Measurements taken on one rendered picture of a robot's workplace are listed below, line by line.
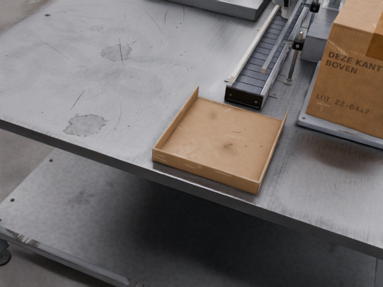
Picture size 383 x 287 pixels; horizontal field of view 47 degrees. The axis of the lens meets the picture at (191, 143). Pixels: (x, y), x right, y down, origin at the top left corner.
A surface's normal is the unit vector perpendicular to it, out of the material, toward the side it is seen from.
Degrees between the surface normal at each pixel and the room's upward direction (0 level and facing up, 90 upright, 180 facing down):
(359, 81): 90
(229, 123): 0
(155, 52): 0
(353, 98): 90
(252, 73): 0
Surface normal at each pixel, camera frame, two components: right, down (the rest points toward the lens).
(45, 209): 0.10, -0.77
